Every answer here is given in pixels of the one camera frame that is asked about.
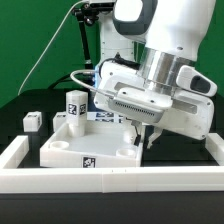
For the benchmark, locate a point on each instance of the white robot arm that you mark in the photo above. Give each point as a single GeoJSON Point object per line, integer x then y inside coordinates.
{"type": "Point", "coordinates": [165, 91]}

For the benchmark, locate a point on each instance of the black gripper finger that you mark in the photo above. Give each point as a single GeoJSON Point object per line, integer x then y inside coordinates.
{"type": "Point", "coordinates": [139, 132]}
{"type": "Point", "coordinates": [156, 134]}

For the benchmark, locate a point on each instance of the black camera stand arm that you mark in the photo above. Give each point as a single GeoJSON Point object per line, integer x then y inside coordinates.
{"type": "Point", "coordinates": [87, 15]}

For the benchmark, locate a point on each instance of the white marker sheet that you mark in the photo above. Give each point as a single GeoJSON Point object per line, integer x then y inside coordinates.
{"type": "Point", "coordinates": [106, 117]}

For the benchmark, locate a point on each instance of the white square tabletop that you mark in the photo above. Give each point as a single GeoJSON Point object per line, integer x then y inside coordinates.
{"type": "Point", "coordinates": [103, 145]}

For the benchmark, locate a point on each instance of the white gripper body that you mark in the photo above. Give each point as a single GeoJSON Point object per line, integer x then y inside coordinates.
{"type": "Point", "coordinates": [124, 92]}

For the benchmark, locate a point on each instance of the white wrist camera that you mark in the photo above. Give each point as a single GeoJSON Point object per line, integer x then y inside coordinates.
{"type": "Point", "coordinates": [190, 79]}

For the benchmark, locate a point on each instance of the white U-shaped obstacle fence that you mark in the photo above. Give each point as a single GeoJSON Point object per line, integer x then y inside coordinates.
{"type": "Point", "coordinates": [14, 179]}

